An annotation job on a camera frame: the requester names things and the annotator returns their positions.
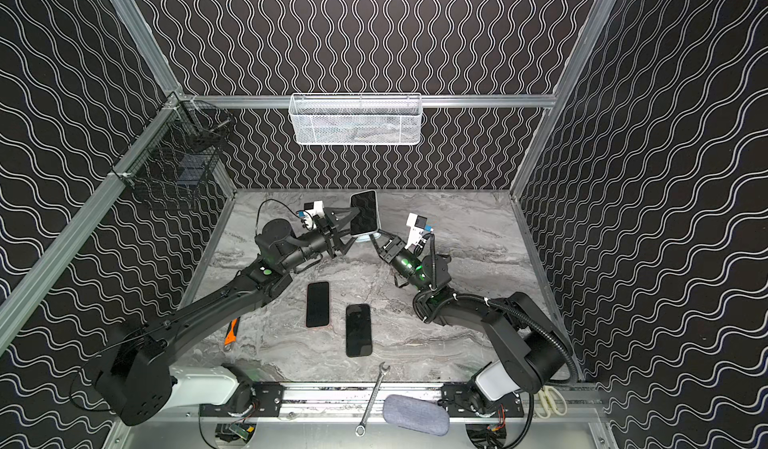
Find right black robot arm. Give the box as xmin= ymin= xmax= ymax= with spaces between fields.
xmin=371 ymin=234 xmax=579 ymax=405

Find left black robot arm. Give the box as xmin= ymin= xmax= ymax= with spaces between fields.
xmin=89 ymin=208 xmax=360 ymax=426

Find black phone left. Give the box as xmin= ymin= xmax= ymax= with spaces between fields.
xmin=305 ymin=281 xmax=330 ymax=328

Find black phone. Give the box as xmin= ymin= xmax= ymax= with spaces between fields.
xmin=305 ymin=281 xmax=330 ymax=328
xmin=345 ymin=304 xmax=373 ymax=358

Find black phone middle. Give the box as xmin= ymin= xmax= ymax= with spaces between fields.
xmin=345 ymin=304 xmax=373 ymax=358

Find grey cloth pad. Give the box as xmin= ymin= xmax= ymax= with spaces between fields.
xmin=382 ymin=394 xmax=450 ymax=437

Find silver wrench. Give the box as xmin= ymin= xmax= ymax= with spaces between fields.
xmin=355 ymin=362 xmax=390 ymax=437

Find white scissors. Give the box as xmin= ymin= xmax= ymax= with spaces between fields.
xmin=533 ymin=385 xmax=568 ymax=419

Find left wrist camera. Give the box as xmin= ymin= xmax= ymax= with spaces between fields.
xmin=297 ymin=201 xmax=324 ymax=230

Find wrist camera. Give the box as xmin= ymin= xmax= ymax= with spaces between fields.
xmin=406 ymin=213 xmax=433 ymax=252
xmin=297 ymin=201 xmax=324 ymax=230

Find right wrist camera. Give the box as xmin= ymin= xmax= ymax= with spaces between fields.
xmin=406 ymin=213 xmax=433 ymax=252

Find white wire basket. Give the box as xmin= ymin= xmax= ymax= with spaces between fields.
xmin=288 ymin=93 xmax=423 ymax=146

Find orange handled adjustable wrench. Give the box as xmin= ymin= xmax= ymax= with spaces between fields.
xmin=223 ymin=318 xmax=240 ymax=352

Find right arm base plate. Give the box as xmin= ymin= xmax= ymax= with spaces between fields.
xmin=438 ymin=383 xmax=524 ymax=418

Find black wire basket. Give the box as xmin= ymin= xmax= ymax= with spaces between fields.
xmin=120 ymin=100 xmax=234 ymax=212

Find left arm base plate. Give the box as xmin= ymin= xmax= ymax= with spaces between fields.
xmin=199 ymin=382 xmax=286 ymax=419

